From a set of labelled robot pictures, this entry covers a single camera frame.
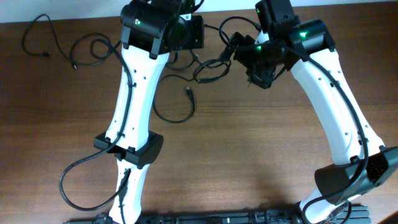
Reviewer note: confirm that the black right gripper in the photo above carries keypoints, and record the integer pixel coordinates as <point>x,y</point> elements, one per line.
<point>262,79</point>

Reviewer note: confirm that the black aluminium frame rail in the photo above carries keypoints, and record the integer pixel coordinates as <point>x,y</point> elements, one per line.
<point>359,215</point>

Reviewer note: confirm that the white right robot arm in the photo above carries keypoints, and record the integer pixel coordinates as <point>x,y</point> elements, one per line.
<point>361,161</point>

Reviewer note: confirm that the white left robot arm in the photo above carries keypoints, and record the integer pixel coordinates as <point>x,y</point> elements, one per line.
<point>151,30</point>

